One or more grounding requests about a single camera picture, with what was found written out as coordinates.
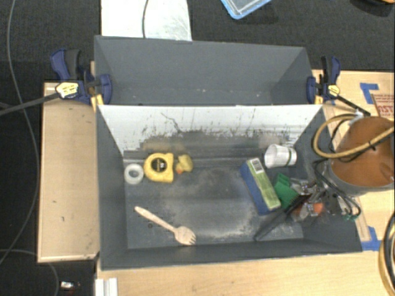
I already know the yellow rubber duck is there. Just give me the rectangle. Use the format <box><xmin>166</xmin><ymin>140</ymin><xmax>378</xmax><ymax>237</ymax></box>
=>
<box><xmin>174</xmin><ymin>154</ymin><xmax>194</xmax><ymax>175</ymax></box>

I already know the clear tape roll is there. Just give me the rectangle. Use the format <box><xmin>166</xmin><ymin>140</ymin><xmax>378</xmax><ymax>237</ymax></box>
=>
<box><xmin>123</xmin><ymin>163</ymin><xmax>145</xmax><ymax>186</ymax></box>

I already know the pale wooden fork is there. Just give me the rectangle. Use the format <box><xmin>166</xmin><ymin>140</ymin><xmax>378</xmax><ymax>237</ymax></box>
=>
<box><xmin>134</xmin><ymin>206</ymin><xmax>197</xmax><ymax>246</ymax></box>

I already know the white paper cup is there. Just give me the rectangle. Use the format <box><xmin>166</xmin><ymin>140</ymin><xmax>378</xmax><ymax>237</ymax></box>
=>
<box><xmin>264</xmin><ymin>143</ymin><xmax>298</xmax><ymax>169</ymax></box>

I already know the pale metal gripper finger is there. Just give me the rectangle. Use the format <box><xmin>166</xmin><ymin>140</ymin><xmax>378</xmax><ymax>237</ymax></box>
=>
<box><xmin>288</xmin><ymin>179</ymin><xmax>312</xmax><ymax>195</ymax></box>
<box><xmin>291</xmin><ymin>202</ymin><xmax>314</xmax><ymax>223</ymax></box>

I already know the grey metal bin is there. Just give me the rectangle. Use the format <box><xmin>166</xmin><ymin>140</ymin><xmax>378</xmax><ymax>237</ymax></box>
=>
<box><xmin>93</xmin><ymin>35</ymin><xmax>364</xmax><ymax>269</ymax></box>

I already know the blue and green sponge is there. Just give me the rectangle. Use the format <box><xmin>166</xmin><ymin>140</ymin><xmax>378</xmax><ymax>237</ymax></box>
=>
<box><xmin>239</xmin><ymin>157</ymin><xmax>282</xmax><ymax>216</ymax></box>

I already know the yellow tape measure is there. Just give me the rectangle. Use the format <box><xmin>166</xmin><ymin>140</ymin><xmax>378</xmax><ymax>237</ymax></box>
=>
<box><xmin>143</xmin><ymin>152</ymin><xmax>175</xmax><ymax>184</ymax></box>

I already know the green ribbed block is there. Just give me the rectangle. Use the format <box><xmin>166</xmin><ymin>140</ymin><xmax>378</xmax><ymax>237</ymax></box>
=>
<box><xmin>273</xmin><ymin>173</ymin><xmax>299</xmax><ymax>210</ymax></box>

